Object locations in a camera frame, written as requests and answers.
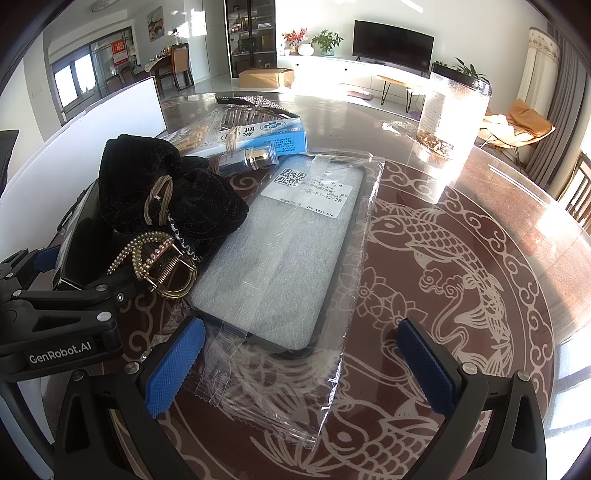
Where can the black flat television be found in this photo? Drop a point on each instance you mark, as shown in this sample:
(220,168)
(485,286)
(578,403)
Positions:
(392,46)

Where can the phone case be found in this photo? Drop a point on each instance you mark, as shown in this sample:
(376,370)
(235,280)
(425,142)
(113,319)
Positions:
(286,258)

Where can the white foam board panels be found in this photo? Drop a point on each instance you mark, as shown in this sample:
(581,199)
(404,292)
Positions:
(92,134)

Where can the round white vase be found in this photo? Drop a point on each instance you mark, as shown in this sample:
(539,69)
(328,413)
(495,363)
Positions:
(305,50)

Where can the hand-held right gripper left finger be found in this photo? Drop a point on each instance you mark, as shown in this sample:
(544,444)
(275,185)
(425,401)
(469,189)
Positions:
(173,369)

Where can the gold pearl hair clip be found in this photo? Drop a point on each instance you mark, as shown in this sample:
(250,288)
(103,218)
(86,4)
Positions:
(161,267)

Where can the wooden slatted chair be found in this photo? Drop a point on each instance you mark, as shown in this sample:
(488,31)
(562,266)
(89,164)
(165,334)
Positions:
(579,194)

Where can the framed wall painting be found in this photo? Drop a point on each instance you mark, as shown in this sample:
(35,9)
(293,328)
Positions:
(156,23)

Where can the glass balcony door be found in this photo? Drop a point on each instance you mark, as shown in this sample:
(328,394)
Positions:
(78,78)

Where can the wooden bench with hairpin legs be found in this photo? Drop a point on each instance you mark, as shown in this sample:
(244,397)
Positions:
(397,82)

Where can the orange lounge chair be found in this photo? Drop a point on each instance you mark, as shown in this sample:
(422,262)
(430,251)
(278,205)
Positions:
(528,120)

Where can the white television cabinet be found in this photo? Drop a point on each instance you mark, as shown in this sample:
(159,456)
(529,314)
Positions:
(341,69)

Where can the cotton swab packet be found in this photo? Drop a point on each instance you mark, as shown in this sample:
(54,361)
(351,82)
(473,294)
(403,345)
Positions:
(189,138)

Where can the red flowers in vase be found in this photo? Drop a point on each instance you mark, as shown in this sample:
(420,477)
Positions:
(294,39)

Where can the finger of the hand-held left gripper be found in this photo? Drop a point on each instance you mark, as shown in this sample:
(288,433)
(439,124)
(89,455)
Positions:
(69,302)
(46,258)

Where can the red paper window poster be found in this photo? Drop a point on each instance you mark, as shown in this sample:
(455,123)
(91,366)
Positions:
(120,51)

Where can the wooden dining chair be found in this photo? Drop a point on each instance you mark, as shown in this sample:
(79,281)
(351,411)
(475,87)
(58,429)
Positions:
(181,64)

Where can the dark glass display cabinet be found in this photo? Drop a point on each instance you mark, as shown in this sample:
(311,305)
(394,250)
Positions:
(249,37)

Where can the black comb in clear packet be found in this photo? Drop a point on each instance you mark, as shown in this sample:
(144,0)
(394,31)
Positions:
(249,106)

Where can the brown cardboard box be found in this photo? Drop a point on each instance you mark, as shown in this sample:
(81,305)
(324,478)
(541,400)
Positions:
(265,77)

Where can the round ceiling lamp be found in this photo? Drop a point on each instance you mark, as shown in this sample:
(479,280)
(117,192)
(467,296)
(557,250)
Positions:
(106,4)

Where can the small glass bottle gold cap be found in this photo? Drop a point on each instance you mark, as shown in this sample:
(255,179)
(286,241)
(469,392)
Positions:
(249,159)

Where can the grey curtain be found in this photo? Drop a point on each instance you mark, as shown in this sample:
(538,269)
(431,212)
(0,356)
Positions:
(570,115)

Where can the green potted plant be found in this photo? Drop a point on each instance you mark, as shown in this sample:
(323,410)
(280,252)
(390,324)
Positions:
(328,41)

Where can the large leafy potted plant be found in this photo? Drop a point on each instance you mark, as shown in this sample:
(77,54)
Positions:
(468,69)

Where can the black velvet scrunchie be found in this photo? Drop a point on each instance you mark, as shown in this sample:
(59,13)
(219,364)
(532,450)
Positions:
(134,175)

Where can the clear jar with black lid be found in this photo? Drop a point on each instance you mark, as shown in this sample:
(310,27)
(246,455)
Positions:
(455,110)

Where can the white covered standing air conditioner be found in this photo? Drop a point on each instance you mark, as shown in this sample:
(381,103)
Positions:
(542,74)

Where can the blue and white toothpaste box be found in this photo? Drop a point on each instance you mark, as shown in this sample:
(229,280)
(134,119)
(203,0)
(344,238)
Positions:
(272,136)

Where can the flat pink book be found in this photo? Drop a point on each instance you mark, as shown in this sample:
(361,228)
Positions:
(359,94)

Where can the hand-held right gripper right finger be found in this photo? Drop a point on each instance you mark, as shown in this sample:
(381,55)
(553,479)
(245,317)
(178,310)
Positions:
(427,369)

